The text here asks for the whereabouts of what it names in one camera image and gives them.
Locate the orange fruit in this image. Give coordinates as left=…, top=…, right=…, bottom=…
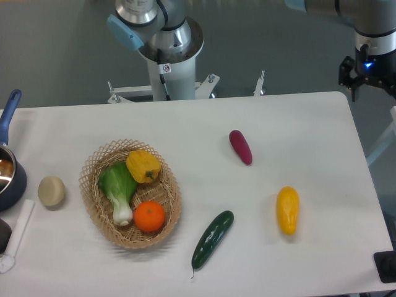
left=134, top=201, right=165, bottom=232

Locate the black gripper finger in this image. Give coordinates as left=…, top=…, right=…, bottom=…
left=382, top=84, right=396, bottom=99
left=338, top=56, right=365, bottom=101

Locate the dark green cucumber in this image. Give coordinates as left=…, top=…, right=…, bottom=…
left=191, top=210, right=235, bottom=279

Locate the yellow bell pepper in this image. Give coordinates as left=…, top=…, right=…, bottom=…
left=126, top=150, right=161, bottom=184

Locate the woven wicker basket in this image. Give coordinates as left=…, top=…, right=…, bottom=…
left=79, top=139, right=182, bottom=249

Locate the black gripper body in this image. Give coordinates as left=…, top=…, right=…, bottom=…
left=355, top=44, right=395, bottom=88

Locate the white metal base frame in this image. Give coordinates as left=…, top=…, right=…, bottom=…
left=107, top=70, right=267, bottom=104

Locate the white frame at right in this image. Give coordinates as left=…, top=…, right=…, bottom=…
left=366, top=106, right=395, bottom=166

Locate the beige round potato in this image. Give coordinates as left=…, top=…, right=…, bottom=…
left=38, top=176, right=66, bottom=210

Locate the black cable on pedestal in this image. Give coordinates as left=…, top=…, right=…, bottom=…
left=155, top=48, right=172, bottom=101

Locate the blue saucepan with handle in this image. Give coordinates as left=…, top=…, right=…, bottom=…
left=1, top=89, right=27, bottom=211

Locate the black device at table edge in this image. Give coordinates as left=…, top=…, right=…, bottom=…
left=373, top=251, right=396, bottom=283

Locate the green bok choy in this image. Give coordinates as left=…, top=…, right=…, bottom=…
left=98, top=161, right=138, bottom=226

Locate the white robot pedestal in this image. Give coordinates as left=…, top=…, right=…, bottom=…
left=139, top=17, right=204, bottom=101

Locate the purple sweet potato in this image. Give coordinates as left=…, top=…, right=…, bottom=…
left=229, top=130, right=252, bottom=166

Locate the dark grey round object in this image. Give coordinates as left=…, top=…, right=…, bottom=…
left=0, top=219, right=12, bottom=254

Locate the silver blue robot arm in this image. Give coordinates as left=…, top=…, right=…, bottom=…
left=107, top=1, right=395, bottom=101

